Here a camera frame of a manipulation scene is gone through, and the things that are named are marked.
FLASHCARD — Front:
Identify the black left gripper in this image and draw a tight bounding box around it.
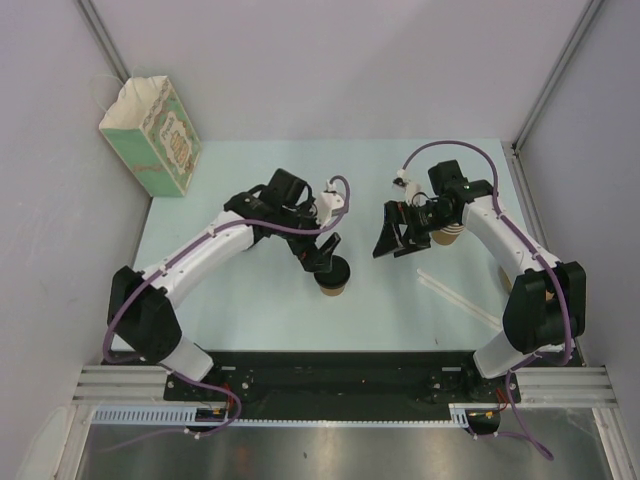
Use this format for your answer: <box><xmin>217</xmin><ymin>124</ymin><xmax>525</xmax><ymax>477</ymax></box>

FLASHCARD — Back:
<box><xmin>276</xmin><ymin>197</ymin><xmax>339</xmax><ymax>273</ymax></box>

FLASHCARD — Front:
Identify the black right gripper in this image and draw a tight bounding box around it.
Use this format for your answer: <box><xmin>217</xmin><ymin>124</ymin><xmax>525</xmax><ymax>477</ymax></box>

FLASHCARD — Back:
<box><xmin>373</xmin><ymin>199</ymin><xmax>456</xmax><ymax>257</ymax></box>

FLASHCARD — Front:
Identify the black plastic cup lid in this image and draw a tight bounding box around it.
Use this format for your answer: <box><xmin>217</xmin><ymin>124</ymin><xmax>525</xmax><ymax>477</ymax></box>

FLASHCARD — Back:
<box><xmin>314</xmin><ymin>255</ymin><xmax>351</xmax><ymax>289</ymax></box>

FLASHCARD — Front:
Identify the brown paper coffee cup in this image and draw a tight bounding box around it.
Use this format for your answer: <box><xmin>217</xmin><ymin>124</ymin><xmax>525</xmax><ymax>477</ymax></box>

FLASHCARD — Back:
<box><xmin>320</xmin><ymin>285</ymin><xmax>345</xmax><ymax>297</ymax></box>

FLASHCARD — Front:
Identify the green patterned paper gift bag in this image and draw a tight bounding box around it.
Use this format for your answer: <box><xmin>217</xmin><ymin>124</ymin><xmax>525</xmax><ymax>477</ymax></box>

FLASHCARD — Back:
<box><xmin>99</xmin><ymin>75</ymin><xmax>202</xmax><ymax>197</ymax></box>

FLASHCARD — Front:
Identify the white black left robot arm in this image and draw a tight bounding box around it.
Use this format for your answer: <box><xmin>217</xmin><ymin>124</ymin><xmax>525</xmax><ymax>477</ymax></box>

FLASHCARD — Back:
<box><xmin>103</xmin><ymin>169</ymin><xmax>351</xmax><ymax>400</ymax></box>

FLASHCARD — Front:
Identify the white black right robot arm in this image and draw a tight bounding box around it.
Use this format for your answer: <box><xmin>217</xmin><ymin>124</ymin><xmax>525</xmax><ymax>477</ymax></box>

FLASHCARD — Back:
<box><xmin>372</xmin><ymin>160</ymin><xmax>586</xmax><ymax>401</ymax></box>

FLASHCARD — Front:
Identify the stack of brown paper cups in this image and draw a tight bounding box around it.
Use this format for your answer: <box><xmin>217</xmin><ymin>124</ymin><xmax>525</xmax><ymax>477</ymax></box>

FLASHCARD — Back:
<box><xmin>431</xmin><ymin>223</ymin><xmax>465</xmax><ymax>246</ymax></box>

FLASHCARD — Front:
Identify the white wrapped straw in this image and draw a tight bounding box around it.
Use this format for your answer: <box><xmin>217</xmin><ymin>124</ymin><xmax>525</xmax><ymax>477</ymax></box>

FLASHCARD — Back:
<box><xmin>418</xmin><ymin>267</ymin><xmax>501</xmax><ymax>326</ymax></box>
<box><xmin>417</xmin><ymin>269</ymin><xmax>502</xmax><ymax>331</ymax></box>

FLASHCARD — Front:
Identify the brown cardboard cup carrier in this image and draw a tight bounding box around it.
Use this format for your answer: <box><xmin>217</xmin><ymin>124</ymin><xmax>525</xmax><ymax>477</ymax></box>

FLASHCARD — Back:
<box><xmin>498</xmin><ymin>267</ymin><xmax>513</xmax><ymax>294</ymax></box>

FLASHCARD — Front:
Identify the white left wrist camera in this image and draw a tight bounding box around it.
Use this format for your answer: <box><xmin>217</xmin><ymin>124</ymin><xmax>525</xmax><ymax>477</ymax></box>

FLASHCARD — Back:
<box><xmin>314</xmin><ymin>181</ymin><xmax>345</xmax><ymax>227</ymax></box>

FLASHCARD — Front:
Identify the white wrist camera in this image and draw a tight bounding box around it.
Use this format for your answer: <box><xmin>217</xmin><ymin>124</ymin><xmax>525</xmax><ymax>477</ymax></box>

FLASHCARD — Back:
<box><xmin>314</xmin><ymin>181</ymin><xmax>345</xmax><ymax>227</ymax></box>
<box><xmin>392</xmin><ymin>169</ymin><xmax>427</xmax><ymax>205</ymax></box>

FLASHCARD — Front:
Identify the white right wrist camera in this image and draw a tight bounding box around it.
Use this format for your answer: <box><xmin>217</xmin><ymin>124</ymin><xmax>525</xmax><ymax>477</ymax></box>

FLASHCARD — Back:
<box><xmin>392</xmin><ymin>169</ymin><xmax>427</xmax><ymax>205</ymax></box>

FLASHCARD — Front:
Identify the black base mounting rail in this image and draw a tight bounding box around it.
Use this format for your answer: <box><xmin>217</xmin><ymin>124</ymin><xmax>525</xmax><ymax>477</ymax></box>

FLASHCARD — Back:
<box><xmin>164</xmin><ymin>349</ymin><xmax>584</xmax><ymax>421</ymax></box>

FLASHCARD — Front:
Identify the white slotted cable duct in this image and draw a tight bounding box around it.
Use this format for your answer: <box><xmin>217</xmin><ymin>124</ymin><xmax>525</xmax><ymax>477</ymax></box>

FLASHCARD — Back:
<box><xmin>91</xmin><ymin>405</ymin><xmax>469</xmax><ymax>428</ymax></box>

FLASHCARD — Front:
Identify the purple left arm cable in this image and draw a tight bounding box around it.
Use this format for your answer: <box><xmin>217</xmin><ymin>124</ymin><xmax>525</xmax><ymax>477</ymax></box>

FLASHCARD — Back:
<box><xmin>102</xmin><ymin>174</ymin><xmax>351</xmax><ymax>454</ymax></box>

